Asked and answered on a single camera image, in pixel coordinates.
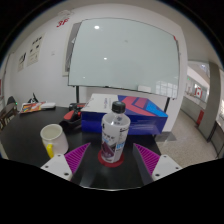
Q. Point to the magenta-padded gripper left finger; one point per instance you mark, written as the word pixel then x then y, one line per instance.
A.
pixel 77 159

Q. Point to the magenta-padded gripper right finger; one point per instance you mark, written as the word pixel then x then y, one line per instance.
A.
pixel 146 159

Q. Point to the clear plastic water bottle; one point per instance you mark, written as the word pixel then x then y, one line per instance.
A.
pixel 114 136

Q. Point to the flat round red coaster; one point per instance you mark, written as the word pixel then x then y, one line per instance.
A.
pixel 116 164

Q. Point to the large blue cardboard box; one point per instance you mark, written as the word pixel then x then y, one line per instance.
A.
pixel 146 120

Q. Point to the red and black tool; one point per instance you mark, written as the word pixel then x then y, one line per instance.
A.
pixel 71 116

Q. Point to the small white flat object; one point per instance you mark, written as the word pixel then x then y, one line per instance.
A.
pixel 49 105

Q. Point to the red fire extinguisher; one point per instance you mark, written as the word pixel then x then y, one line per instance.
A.
pixel 200 117

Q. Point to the colourful orange book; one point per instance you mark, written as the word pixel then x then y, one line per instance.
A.
pixel 31 107

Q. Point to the black-legged side desk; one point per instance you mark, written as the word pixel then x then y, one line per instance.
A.
pixel 218 133

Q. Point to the dark chair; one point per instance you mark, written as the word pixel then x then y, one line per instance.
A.
pixel 11 100

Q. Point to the large standing whiteboard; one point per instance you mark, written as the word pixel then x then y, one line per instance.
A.
pixel 126 55

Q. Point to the red and white wall sign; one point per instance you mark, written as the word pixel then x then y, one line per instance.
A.
pixel 198 92

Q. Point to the small white wall poster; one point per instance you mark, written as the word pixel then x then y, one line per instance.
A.
pixel 22 61

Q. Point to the large white wall poster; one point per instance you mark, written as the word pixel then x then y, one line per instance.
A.
pixel 35 50

